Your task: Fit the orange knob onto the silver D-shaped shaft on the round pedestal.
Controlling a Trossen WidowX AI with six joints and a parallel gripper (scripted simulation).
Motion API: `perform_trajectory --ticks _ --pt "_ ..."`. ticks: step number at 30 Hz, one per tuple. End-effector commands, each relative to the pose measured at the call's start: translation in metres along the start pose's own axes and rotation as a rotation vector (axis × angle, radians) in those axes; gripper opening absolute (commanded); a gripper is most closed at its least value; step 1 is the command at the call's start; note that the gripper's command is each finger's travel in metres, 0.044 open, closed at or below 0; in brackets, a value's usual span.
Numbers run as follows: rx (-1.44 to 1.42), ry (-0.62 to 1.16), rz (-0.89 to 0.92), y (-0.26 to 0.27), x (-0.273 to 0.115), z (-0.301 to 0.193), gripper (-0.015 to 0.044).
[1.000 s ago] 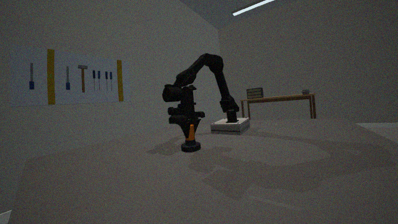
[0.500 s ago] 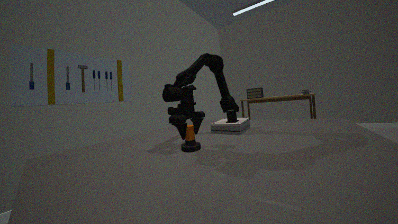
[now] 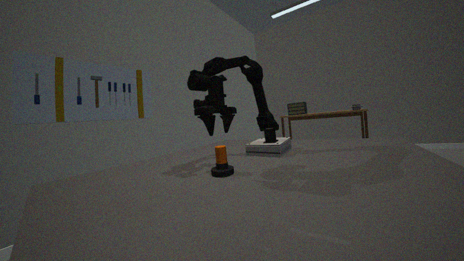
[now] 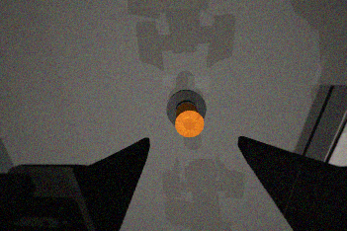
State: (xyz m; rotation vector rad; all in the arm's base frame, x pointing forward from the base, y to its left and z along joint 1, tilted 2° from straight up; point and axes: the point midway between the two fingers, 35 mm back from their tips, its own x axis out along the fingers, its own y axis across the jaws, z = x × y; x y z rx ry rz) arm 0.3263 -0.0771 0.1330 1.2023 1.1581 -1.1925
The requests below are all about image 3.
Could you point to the orange cylinder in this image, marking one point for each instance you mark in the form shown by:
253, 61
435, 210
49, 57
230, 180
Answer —
220, 153

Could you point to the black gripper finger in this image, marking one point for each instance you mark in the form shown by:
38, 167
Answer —
227, 119
209, 121

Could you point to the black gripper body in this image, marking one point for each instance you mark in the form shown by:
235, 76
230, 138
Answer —
216, 105

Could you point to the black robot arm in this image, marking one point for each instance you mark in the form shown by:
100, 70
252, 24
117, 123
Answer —
205, 80

